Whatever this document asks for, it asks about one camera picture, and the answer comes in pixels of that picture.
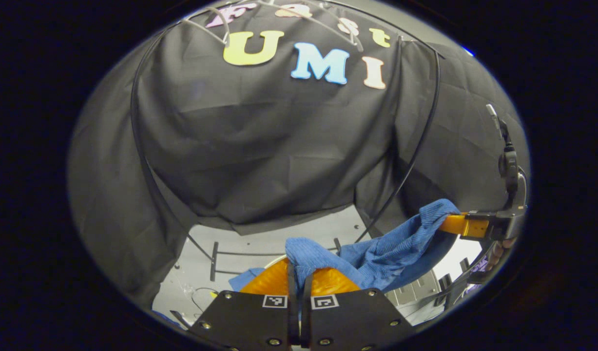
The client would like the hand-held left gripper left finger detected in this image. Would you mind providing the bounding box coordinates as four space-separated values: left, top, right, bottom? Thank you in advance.
188 257 300 351

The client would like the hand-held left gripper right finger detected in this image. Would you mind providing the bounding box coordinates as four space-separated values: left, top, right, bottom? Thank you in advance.
299 267 416 351

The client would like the blue corduroy jacket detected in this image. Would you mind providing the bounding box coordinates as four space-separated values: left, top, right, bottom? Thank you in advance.
229 198 461 293

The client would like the white jacket hanger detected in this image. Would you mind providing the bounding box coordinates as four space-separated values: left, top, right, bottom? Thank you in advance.
257 0 366 52

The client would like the black metal clothes rack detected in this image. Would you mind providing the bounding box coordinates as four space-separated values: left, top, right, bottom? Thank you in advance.
130 0 446 282

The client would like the white empty hanger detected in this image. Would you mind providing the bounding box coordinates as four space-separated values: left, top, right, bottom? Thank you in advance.
182 5 232 47

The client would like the black backdrop cloth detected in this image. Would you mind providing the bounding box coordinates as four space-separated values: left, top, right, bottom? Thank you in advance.
67 0 531 310

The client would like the thin floor cable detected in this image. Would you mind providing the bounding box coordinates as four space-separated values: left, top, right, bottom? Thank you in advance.
183 286 219 313

